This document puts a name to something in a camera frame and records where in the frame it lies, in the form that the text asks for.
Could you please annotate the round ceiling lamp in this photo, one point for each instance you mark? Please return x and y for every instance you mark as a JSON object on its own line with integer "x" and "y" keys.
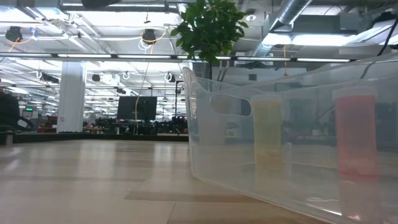
{"x": 250, "y": 17}

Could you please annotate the silver ventilation duct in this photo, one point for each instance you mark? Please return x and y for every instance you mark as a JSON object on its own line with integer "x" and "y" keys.
{"x": 289, "y": 12}

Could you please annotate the black background monitor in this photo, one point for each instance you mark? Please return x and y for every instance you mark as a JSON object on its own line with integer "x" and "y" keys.
{"x": 143, "y": 107}

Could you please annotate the green exit sign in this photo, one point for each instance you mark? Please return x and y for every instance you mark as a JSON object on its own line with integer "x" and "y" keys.
{"x": 29, "y": 109}

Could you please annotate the black ceiling camera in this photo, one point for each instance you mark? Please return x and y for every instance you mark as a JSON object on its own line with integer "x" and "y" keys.
{"x": 149, "y": 36}
{"x": 14, "y": 33}

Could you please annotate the black aluminium table frame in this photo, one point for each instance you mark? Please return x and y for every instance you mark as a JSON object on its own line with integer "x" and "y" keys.
{"x": 46, "y": 137}

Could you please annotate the white pillar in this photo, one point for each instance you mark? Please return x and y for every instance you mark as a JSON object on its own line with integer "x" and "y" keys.
{"x": 71, "y": 109}

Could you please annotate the black ceiling speaker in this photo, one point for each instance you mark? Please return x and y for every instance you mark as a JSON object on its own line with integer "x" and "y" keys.
{"x": 95, "y": 77}

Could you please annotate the green leafy plant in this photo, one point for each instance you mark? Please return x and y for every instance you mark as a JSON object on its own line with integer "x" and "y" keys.
{"x": 211, "y": 28}

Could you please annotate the white plant pot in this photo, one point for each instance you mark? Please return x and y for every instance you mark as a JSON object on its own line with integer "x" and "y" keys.
{"x": 227, "y": 107}

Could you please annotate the red-orange pill bottle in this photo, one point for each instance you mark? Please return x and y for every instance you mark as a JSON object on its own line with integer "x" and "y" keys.
{"x": 354, "y": 133}

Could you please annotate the clear plastic bin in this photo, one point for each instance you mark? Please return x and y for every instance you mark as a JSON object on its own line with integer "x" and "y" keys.
{"x": 224, "y": 161}

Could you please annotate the yellow pill bottle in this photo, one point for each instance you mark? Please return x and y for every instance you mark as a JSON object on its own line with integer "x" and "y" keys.
{"x": 267, "y": 133}

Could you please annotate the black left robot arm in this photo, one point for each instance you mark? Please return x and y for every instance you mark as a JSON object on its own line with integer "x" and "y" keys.
{"x": 99, "y": 3}

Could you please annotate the long ceiling light strip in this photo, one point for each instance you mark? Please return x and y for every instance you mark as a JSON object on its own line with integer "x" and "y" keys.
{"x": 84, "y": 56}

